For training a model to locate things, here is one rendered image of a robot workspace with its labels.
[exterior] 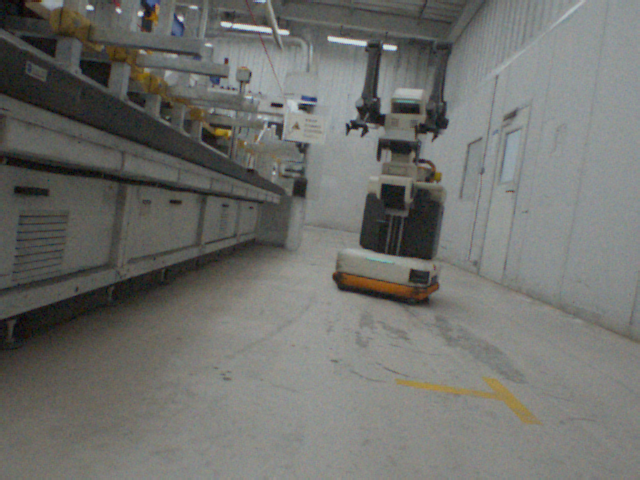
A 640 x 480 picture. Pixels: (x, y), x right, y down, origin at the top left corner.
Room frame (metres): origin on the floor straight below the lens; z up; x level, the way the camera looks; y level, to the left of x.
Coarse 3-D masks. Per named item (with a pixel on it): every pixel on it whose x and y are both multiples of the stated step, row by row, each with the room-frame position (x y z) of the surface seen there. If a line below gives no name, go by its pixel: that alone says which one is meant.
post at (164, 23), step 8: (168, 0) 1.50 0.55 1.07; (160, 8) 1.50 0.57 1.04; (168, 8) 1.50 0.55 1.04; (160, 16) 1.50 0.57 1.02; (168, 16) 1.50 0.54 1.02; (160, 24) 1.50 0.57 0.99; (168, 24) 1.50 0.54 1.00; (160, 32) 1.50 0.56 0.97; (168, 32) 1.51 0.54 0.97; (152, 72) 1.50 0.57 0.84; (160, 72) 1.50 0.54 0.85; (152, 96) 1.50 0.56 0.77; (160, 96) 1.52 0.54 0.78; (152, 104) 1.50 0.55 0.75
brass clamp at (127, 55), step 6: (108, 48) 1.22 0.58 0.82; (114, 48) 1.22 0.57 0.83; (120, 48) 1.22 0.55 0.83; (126, 48) 1.23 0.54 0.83; (114, 54) 1.22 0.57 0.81; (120, 54) 1.22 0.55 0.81; (126, 54) 1.23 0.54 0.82; (132, 54) 1.27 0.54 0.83; (114, 60) 1.25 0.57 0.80; (120, 60) 1.24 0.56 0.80; (126, 60) 1.24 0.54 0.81; (132, 60) 1.27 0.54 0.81; (132, 66) 1.28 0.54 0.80; (138, 66) 1.31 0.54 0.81; (132, 72) 1.35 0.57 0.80; (138, 72) 1.34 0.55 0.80
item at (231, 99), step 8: (128, 88) 1.54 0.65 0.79; (136, 88) 1.54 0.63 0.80; (168, 88) 1.54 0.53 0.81; (176, 88) 1.54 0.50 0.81; (184, 88) 1.54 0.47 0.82; (176, 96) 1.55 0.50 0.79; (184, 96) 1.54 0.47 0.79; (192, 96) 1.54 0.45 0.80; (200, 96) 1.54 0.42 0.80; (208, 96) 1.54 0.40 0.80; (216, 96) 1.54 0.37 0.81; (224, 96) 1.54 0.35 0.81; (232, 96) 1.54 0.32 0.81; (240, 96) 1.54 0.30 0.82; (232, 104) 1.55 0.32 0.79; (240, 104) 1.54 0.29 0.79
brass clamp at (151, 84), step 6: (144, 78) 1.47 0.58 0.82; (150, 78) 1.47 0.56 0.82; (156, 78) 1.47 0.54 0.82; (144, 84) 1.47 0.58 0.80; (150, 84) 1.47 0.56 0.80; (156, 84) 1.47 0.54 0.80; (162, 84) 1.50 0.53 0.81; (168, 84) 1.56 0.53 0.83; (144, 90) 1.49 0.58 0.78; (150, 90) 1.47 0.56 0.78; (156, 90) 1.48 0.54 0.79; (162, 90) 1.51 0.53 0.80; (162, 96) 1.53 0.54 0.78; (168, 96) 1.57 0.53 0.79
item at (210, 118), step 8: (168, 112) 2.04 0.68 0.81; (208, 120) 2.04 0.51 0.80; (216, 120) 2.04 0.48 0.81; (224, 120) 2.04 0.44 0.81; (232, 120) 2.04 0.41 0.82; (240, 120) 2.04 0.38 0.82; (248, 120) 2.04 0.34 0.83; (248, 128) 2.06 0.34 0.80; (256, 128) 2.05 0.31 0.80; (264, 128) 2.04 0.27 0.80
